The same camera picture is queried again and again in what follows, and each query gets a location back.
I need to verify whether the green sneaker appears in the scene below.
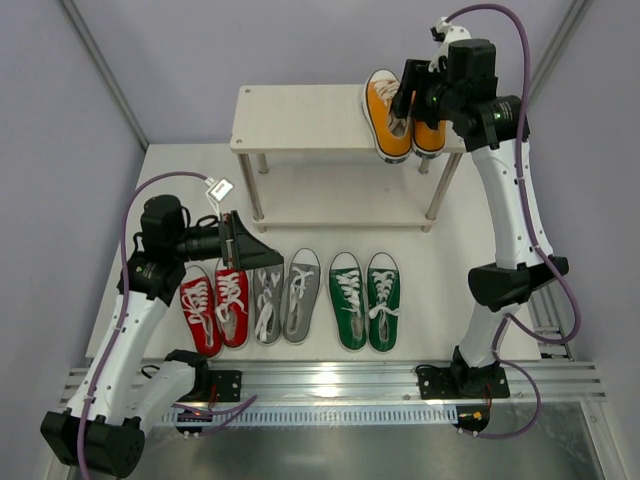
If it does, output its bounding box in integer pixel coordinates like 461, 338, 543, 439
328, 252, 366, 352
366, 252, 401, 353

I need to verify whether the white slotted cable duct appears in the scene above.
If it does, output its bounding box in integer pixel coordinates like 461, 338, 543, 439
156, 402, 458, 429

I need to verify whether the white wooden shoe shelf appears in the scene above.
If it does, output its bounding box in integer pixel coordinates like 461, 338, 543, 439
230, 85, 464, 232

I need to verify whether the grey sneaker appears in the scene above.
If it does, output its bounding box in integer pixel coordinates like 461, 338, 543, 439
252, 264, 284, 345
282, 248, 322, 345

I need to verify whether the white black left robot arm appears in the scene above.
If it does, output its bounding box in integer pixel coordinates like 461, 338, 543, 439
40, 195, 283, 478

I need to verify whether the aluminium mounting rail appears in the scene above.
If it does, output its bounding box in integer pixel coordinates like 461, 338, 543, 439
58, 358, 607, 407

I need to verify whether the red sneaker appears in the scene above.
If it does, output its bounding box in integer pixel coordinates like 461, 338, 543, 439
214, 260, 250, 349
179, 265, 223, 358

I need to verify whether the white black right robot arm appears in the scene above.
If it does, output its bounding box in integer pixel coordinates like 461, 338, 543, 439
390, 39, 568, 398

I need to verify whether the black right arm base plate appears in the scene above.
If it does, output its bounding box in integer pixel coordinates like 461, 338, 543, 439
415, 363, 511, 400

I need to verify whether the orange sneaker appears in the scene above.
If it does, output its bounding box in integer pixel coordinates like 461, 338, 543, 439
411, 94, 446, 158
361, 69, 411, 164

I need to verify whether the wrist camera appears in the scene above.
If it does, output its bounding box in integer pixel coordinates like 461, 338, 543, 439
204, 177, 234, 203
430, 17, 471, 71

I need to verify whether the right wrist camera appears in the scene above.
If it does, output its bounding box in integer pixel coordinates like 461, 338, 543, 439
430, 17, 471, 71

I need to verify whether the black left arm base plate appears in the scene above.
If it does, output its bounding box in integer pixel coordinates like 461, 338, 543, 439
177, 370, 243, 403

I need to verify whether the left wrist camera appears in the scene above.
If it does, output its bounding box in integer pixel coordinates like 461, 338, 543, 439
204, 177, 234, 203

